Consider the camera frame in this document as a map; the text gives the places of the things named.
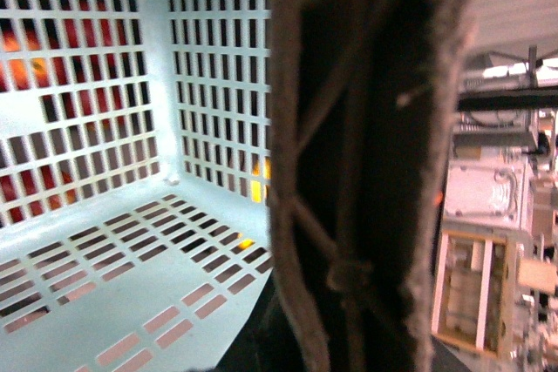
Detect light blue plastic basket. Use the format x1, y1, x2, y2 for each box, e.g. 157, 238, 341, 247
1, 0, 272, 371

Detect brown basket handle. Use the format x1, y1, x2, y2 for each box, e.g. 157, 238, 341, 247
263, 0, 473, 371

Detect white machine cabinet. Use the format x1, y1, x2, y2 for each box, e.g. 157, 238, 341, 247
444, 159, 533, 232

